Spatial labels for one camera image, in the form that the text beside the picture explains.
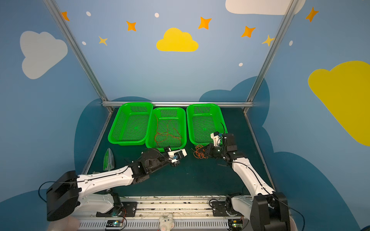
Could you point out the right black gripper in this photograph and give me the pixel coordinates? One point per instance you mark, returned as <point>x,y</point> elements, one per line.
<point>213,149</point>

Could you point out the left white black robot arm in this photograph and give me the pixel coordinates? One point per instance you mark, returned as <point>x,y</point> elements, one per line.
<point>67,193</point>

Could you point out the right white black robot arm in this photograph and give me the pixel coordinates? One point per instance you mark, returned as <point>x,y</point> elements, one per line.
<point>267,210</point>

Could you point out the right green plastic basket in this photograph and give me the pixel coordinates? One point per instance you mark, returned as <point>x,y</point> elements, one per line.
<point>204,119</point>

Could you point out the green plastic basket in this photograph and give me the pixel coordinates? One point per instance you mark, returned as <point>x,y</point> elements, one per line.
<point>204,119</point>
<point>131,124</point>
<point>167,127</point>

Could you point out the middle green plastic basket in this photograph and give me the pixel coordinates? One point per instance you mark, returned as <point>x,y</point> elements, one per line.
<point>167,127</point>

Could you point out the left green plastic basket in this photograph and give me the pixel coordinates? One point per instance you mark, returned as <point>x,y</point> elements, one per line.
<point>131,124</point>

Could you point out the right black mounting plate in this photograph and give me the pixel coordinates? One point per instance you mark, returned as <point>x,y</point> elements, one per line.
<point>219,209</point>

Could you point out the black mounting plate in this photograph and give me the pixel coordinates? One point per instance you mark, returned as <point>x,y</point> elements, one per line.
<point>122,209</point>
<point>219,209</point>

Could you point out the white plush toy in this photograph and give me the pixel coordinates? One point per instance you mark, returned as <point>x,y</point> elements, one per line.
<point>166,223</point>

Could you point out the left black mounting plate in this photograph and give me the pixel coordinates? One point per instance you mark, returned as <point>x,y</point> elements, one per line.
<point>122,209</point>

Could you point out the green garden trowel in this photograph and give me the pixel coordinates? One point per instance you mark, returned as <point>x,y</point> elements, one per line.
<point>108,162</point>

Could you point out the right green circuit board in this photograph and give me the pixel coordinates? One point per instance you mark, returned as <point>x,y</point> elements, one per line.
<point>235,225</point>

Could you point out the green circuit board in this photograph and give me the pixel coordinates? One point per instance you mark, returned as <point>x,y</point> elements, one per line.
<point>235,225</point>
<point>114,224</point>

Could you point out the left green circuit board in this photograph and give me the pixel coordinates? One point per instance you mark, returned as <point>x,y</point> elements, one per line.
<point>114,224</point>

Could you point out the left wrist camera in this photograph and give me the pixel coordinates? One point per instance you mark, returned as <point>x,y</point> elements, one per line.
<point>176,156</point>

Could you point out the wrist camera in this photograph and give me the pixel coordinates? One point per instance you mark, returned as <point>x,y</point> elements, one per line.
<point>176,156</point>
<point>216,138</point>

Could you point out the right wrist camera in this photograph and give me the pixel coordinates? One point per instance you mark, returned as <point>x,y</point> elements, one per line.
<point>216,138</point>

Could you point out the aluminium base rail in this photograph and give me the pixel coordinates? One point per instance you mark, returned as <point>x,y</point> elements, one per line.
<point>190,213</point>

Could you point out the aluminium frame back bar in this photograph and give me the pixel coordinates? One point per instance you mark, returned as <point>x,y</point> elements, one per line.
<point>181,104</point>

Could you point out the aluminium frame right post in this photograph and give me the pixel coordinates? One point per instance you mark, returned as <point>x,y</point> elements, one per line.
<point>282,29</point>

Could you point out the aluminium frame post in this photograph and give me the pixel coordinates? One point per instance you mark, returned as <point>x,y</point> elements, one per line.
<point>282,29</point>
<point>67,33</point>

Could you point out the aluminium frame left post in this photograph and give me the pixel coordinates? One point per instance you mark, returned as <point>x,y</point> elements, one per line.
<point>67,33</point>

